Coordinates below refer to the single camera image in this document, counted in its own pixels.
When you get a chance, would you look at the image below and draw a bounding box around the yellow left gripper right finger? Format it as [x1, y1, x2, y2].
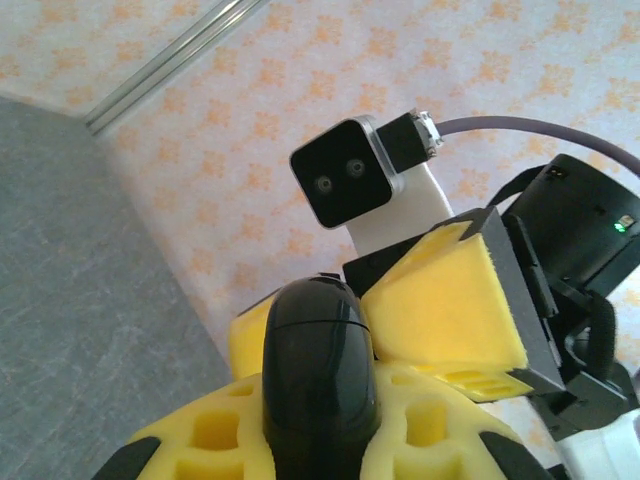
[360, 365, 556, 480]

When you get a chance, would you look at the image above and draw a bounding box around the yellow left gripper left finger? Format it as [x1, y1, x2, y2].
[92, 374, 276, 480]

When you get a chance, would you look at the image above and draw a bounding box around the black earbud charging case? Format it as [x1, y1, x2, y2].
[262, 277, 381, 480]

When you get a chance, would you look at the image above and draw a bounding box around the grey camera cable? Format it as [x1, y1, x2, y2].
[374, 110, 640, 176]

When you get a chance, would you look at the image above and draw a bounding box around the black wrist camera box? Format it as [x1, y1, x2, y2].
[289, 114, 406, 231]

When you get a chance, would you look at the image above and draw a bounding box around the aluminium frame rail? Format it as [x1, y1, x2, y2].
[82, 0, 266, 136]

